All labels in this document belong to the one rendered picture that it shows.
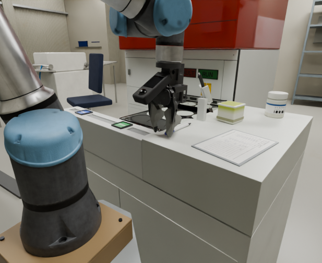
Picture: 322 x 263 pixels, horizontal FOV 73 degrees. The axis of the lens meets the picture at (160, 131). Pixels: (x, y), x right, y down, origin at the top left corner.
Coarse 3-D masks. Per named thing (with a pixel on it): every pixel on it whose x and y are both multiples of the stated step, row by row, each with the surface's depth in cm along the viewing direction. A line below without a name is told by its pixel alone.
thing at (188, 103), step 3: (186, 102) 126; (189, 102) 125; (192, 102) 123; (195, 102) 122; (189, 105) 125; (192, 105) 124; (195, 105) 123; (207, 105) 117; (210, 105) 116; (213, 105) 115; (216, 105) 115; (207, 108) 118; (213, 108) 115; (216, 108) 114
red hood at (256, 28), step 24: (192, 0) 104; (216, 0) 96; (240, 0) 91; (264, 0) 110; (288, 0) 138; (192, 24) 107; (216, 24) 99; (240, 24) 96; (264, 24) 117; (120, 48) 146; (144, 48) 132; (192, 48) 110; (216, 48) 102; (240, 48) 102; (264, 48) 126
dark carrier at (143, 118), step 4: (144, 112) 118; (196, 112) 118; (128, 116) 111; (132, 116) 111; (136, 116) 111; (140, 116) 111; (144, 116) 111; (148, 116) 111; (184, 116) 110; (188, 116) 110; (132, 120) 105; (136, 120) 105; (140, 120) 105; (144, 120) 105; (148, 120) 105; (160, 120) 105; (164, 120) 105; (148, 124) 99; (160, 124) 99; (164, 124) 99; (160, 128) 93; (164, 128) 93
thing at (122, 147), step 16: (96, 112) 95; (96, 128) 82; (112, 128) 75; (128, 128) 76; (144, 128) 75; (96, 144) 85; (112, 144) 77; (128, 144) 71; (112, 160) 80; (128, 160) 73
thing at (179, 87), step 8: (160, 64) 58; (168, 64) 57; (176, 64) 57; (184, 64) 63; (168, 72) 59; (176, 72) 62; (176, 80) 62; (168, 88) 59; (176, 88) 60; (184, 88) 63; (160, 96) 61; (168, 96) 59; (176, 96) 63
